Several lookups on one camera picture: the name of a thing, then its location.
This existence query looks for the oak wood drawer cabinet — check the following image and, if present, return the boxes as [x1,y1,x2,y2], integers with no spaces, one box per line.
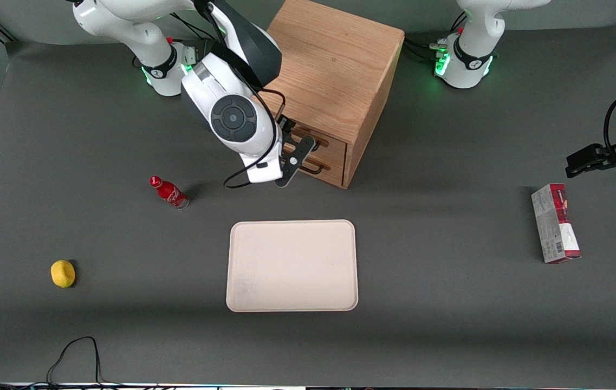
[256,0,406,190]

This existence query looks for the black right arm base cables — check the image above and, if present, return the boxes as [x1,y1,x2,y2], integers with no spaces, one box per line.
[166,10,217,69]

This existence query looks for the grey and red carton box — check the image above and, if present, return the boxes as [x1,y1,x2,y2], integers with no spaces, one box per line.
[530,183,582,265]

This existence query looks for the shallow oak wood drawer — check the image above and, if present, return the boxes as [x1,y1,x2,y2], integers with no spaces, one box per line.
[281,120,348,166]

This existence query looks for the black right arm gripper cable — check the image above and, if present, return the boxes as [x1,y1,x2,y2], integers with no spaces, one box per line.
[194,0,297,136]

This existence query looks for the thin black looped table cable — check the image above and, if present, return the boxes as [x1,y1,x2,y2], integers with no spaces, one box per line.
[0,336,140,390]

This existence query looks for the black arm base cables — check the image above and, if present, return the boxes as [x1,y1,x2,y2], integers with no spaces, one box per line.
[402,12,468,64]
[166,10,217,69]

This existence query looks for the yellow lemon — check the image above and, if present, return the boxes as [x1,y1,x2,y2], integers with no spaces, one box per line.
[50,259,76,289]

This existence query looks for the black left arm base cables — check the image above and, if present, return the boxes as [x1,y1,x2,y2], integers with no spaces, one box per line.
[402,12,468,64]

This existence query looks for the red soda bottle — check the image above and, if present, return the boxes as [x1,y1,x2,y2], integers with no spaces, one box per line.
[149,175,190,210]

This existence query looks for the black right wrist loop cable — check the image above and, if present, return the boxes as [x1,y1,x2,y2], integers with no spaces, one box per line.
[223,156,266,190]

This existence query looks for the black metal drawer handle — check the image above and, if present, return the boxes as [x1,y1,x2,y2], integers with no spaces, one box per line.
[298,153,334,176]
[290,125,331,151]

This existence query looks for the deep oak wood drawer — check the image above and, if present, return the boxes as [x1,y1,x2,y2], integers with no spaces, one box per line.
[302,154,347,188]

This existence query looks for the beige rectangular tray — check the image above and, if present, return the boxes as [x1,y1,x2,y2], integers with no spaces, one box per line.
[225,219,359,313]

